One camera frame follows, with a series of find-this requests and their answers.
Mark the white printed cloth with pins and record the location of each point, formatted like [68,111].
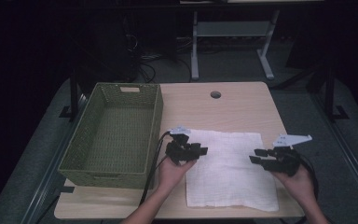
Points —
[230,177]

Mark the grey metal rail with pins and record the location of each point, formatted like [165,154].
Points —
[48,183]
[348,152]

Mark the person's left hand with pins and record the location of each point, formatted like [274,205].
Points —
[171,175]

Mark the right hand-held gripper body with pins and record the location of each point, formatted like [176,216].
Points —
[282,161]

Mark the white metal frame desk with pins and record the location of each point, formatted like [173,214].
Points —
[233,28]

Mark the person's right hand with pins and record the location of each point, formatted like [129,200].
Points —
[300,185]

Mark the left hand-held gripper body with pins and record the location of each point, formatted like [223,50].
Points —
[180,151]

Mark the black metal stand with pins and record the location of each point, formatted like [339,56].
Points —
[331,93]
[73,93]

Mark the green woven basket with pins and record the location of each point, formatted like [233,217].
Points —
[84,149]

